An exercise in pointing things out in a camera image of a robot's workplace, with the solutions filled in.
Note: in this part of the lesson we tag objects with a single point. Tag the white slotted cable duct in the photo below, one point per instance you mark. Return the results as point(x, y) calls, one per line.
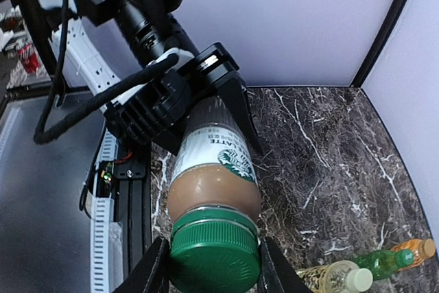
point(102, 274)

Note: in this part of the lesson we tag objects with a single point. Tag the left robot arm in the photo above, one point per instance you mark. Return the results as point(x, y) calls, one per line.
point(55, 26)

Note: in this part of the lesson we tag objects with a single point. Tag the green soda bottle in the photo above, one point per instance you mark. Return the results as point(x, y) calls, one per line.
point(384, 263)

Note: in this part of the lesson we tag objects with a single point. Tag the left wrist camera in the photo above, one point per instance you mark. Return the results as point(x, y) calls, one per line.
point(144, 112)

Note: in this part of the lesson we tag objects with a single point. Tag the coffee latte bottle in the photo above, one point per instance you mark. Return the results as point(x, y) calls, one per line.
point(213, 166)

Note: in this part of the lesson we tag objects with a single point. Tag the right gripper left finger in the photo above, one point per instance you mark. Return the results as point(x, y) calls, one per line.
point(150, 274)

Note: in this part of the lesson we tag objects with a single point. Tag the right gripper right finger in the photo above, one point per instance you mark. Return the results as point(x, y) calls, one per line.
point(277, 274)

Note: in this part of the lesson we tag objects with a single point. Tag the right black frame post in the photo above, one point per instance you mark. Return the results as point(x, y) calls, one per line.
point(379, 42)

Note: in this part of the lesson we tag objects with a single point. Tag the black front rail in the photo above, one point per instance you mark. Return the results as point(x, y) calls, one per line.
point(133, 206)

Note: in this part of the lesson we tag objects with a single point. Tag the orange drink bottle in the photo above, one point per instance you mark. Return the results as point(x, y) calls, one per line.
point(422, 249)

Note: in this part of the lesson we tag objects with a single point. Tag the yellow tea bottle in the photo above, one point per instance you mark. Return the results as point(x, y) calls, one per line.
point(340, 276)

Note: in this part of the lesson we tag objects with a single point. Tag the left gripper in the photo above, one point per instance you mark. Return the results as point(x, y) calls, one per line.
point(213, 72)

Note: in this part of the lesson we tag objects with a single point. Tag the green bottle cap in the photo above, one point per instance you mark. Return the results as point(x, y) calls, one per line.
point(214, 249)

